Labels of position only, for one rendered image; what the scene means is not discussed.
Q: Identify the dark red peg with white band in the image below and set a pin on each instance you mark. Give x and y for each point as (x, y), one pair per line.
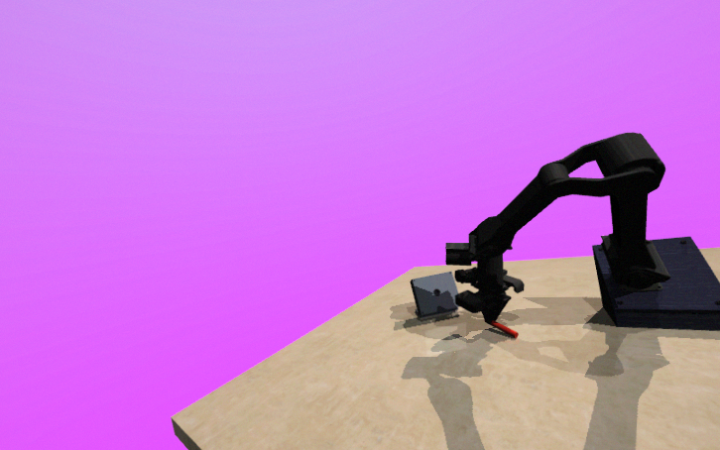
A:
(504, 329)

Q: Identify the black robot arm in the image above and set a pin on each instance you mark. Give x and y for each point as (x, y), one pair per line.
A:
(631, 170)

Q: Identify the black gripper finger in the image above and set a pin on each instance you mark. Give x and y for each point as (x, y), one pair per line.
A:
(489, 312)
(502, 302)

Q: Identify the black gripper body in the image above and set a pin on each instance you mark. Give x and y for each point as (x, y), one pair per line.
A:
(489, 283)

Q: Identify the grey sloped panel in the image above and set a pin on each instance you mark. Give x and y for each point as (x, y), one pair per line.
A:
(434, 294)

